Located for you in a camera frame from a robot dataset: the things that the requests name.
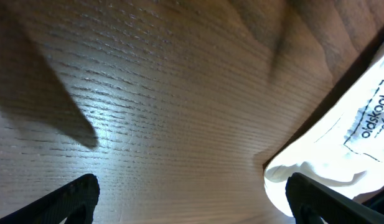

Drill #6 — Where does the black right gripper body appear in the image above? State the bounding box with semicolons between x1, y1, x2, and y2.
363;190;384;215

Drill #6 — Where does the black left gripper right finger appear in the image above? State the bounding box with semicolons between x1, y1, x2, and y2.
286;172;384;224

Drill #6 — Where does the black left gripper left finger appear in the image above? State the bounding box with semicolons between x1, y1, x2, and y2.
0;174;100;224

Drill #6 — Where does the white t-shirt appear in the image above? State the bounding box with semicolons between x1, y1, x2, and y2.
264;43;384;217

